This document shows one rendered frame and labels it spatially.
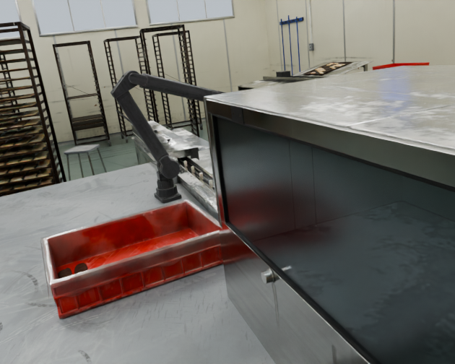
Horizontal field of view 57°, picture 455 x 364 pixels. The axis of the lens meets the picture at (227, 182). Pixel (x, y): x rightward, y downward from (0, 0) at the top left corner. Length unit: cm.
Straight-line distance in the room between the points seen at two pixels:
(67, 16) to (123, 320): 790
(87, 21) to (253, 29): 334
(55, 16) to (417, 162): 846
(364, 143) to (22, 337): 91
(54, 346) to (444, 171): 89
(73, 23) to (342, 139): 833
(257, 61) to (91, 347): 878
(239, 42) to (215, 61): 66
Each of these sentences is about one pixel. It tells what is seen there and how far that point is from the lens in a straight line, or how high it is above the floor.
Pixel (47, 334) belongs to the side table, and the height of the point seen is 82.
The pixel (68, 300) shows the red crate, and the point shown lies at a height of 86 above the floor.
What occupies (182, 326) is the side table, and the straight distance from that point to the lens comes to 99.
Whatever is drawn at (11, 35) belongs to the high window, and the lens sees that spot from 871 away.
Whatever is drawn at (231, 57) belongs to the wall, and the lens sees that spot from 927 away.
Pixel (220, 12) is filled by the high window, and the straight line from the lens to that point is 924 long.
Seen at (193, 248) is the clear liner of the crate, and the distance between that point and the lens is 114.
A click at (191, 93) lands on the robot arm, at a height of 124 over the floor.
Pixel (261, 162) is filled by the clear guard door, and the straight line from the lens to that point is 66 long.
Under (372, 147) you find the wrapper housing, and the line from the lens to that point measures 42.
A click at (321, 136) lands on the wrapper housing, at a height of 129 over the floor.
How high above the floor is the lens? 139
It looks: 17 degrees down
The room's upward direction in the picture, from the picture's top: 7 degrees counter-clockwise
